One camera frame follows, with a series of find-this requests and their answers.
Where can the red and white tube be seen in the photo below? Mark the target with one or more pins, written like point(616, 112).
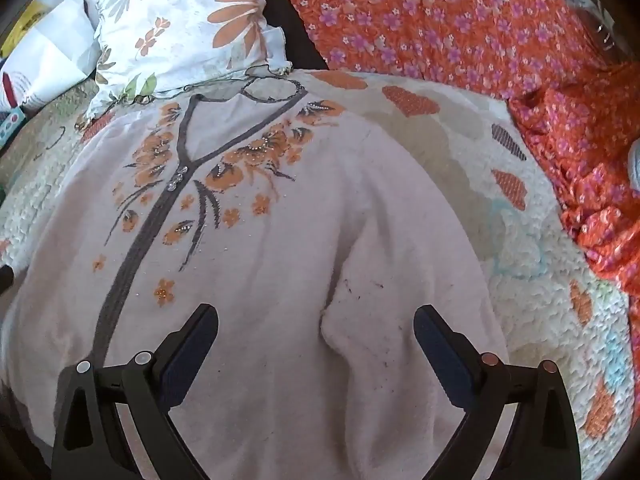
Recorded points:
point(7, 91)

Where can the light blue printed box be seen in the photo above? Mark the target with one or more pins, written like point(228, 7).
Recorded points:
point(10, 127)

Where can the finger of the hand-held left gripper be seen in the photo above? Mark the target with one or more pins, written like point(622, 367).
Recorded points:
point(5, 277)

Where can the quilted heart pattern blanket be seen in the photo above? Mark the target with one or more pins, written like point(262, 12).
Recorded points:
point(525, 270)

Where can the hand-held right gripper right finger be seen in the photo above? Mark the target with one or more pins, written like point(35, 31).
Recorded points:
point(442, 355)

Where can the yellow packet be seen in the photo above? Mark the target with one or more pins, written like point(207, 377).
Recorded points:
point(29, 17)

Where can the orange floral cloth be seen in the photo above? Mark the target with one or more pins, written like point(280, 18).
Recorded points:
point(450, 25)

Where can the white paper bag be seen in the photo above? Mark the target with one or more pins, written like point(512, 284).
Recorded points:
point(50, 60)

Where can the white floral pillow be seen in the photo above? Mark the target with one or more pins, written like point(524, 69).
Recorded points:
point(185, 25)

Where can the grey object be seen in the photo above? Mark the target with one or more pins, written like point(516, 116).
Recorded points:
point(635, 162)

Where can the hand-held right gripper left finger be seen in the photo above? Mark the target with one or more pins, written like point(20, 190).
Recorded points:
point(187, 355)

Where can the pale pink floral cardigan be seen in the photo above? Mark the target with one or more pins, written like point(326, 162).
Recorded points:
point(280, 260)

